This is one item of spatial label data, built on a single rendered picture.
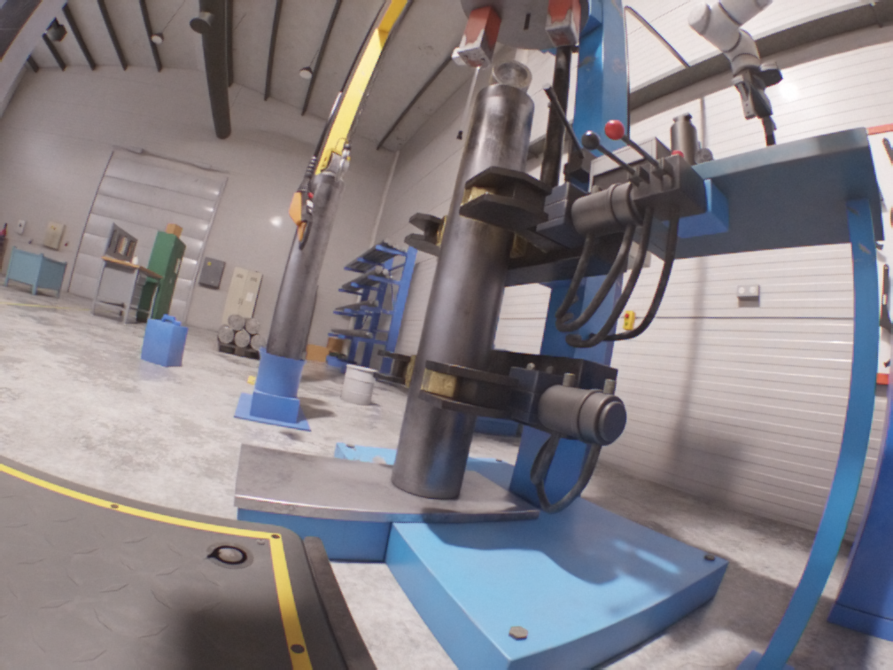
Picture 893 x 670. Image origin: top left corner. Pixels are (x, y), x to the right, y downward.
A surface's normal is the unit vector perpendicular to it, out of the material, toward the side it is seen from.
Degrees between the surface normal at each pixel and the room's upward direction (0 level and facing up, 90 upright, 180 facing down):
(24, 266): 90
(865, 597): 90
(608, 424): 90
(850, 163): 180
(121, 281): 90
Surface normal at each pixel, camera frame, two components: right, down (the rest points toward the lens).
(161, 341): 0.10, -0.05
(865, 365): -0.87, -0.22
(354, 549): 0.44, 0.03
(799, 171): -0.21, 0.98
